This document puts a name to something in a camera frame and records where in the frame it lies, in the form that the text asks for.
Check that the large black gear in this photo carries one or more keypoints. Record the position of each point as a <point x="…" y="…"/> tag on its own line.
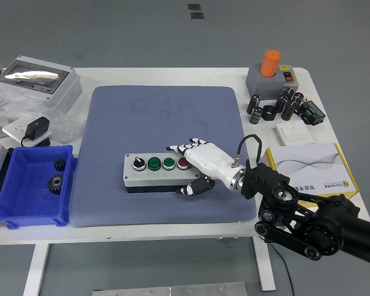
<point x="55" y="184"/>

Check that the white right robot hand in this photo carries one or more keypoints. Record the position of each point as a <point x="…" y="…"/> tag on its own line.
<point x="212" y="158"/>

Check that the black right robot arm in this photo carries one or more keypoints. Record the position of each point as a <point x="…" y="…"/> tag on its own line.
<point x="320" y="231"/>

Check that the orange cylinder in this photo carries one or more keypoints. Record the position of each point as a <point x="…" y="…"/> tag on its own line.
<point x="269" y="63"/>

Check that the grey-blue table mat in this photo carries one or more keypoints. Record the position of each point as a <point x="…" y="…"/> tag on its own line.
<point x="126" y="206"/>

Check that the black module with green terminal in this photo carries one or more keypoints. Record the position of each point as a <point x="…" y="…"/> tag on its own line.
<point x="313" y="111"/>

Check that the dark cylindrical capacitor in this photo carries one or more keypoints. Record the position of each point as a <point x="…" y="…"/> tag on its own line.
<point x="297" y="99"/>
<point x="289" y="110"/>
<point x="288" y="92"/>
<point x="253" y="104"/>
<point x="256" y="115"/>
<point x="281" y="102"/>

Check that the blue plastic bin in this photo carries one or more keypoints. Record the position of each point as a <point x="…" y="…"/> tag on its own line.
<point x="24" y="191"/>

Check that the grey block base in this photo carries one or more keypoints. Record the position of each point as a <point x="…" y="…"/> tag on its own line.
<point x="262" y="86"/>

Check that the white table leg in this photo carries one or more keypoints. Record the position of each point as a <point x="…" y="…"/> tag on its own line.
<point x="35" y="268"/>
<point x="263" y="265"/>

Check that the yellow and white cardboard box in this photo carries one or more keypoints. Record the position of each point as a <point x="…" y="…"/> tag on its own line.
<point x="311" y="160"/>

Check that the grey four-button control box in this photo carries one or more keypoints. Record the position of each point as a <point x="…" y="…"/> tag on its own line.
<point x="142" y="179"/>

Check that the white socket plate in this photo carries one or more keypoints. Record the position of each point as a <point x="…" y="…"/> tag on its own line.
<point x="13" y="128"/>

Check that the small black gear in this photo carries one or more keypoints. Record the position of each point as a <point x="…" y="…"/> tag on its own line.
<point x="60" y="164"/>

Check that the black power adapter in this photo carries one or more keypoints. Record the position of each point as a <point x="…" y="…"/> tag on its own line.
<point x="37" y="127"/>

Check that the grey enclosure with clear window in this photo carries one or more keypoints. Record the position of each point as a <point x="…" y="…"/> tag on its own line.
<point x="61" y="95"/>

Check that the white wall switch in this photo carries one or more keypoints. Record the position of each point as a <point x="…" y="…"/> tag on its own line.
<point x="294" y="133"/>

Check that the grey red-black switch box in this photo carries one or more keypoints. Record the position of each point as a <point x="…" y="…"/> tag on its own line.
<point x="293" y="83"/>

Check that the clear plastic bag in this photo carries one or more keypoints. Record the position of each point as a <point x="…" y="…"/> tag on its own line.
<point x="64" y="126"/>

